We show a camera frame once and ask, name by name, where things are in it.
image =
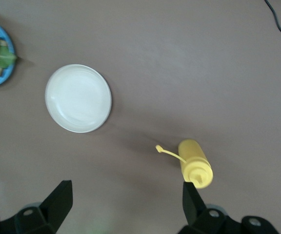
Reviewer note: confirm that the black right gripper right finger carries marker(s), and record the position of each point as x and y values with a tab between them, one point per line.
199	219

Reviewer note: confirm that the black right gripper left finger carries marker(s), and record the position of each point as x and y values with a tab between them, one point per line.
50	214

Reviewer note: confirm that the yellow squeeze bottle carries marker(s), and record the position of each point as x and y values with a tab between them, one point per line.
194	161

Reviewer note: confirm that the green lettuce leaf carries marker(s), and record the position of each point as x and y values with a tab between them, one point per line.
5	54

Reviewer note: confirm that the white round plate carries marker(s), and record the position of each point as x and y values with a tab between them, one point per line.
78	98

